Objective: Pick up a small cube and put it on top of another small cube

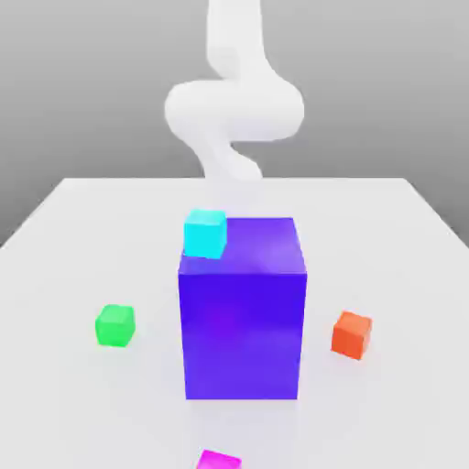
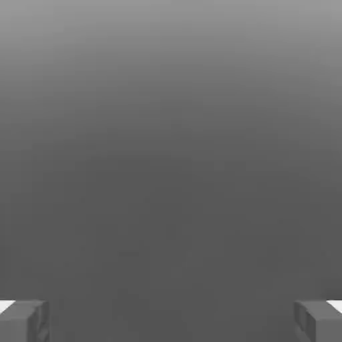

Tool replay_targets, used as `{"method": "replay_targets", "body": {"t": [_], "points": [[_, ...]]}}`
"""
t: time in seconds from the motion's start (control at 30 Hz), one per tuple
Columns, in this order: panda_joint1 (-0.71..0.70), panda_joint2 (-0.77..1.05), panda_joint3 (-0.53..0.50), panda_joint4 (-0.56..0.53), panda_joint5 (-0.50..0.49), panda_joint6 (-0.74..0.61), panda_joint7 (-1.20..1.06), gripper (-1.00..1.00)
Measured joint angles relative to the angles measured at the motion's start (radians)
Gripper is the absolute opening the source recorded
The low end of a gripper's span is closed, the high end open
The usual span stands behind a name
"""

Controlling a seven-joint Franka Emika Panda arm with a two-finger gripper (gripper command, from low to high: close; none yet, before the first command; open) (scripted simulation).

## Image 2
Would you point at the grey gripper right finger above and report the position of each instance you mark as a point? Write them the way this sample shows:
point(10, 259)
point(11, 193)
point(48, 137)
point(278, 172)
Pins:
point(323, 323)

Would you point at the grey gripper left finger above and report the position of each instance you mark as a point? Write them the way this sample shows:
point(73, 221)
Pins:
point(18, 323)

